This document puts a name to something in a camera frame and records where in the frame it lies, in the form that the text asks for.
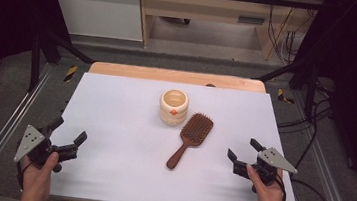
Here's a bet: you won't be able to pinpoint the person's right hand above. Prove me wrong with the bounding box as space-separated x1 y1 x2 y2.
242 163 287 201

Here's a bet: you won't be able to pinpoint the aluminium rail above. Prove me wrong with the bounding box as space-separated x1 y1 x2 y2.
0 57 55 201
280 90 357 201

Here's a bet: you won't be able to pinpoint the black metal stand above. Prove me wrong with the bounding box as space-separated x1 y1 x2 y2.
27 27 99 98
248 51 322 122

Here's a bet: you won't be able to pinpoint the hanging cables bundle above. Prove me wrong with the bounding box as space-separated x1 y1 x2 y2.
261 0 319 67

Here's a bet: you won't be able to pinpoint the light wooden desk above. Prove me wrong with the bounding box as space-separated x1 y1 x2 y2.
131 0 326 67

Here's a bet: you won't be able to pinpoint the wooden table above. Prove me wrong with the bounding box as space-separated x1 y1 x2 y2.
88 60 268 94

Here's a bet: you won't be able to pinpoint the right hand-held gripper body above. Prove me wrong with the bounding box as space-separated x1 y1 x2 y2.
245 144 301 198

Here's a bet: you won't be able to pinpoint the yellow black tape strip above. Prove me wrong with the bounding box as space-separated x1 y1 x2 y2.
63 64 80 84
276 88 296 105

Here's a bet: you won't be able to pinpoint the white board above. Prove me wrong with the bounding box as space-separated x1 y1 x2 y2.
44 69 315 201

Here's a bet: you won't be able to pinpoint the black floor cables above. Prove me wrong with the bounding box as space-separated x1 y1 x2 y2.
272 73 338 174

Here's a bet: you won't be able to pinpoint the person's left hand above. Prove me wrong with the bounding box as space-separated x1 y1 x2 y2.
19 148 60 199

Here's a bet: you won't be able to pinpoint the white cabinet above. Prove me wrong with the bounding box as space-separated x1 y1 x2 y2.
40 0 148 42

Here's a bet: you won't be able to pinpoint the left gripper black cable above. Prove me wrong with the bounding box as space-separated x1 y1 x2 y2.
13 159 33 191

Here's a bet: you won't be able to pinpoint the cream ribbed cup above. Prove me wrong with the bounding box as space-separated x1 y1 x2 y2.
157 88 192 127

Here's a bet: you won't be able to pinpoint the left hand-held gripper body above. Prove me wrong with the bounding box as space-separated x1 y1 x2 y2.
13 123 67 174

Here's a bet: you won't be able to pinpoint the brown wooden hairbrush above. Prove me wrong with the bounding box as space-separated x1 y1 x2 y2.
165 109 216 174

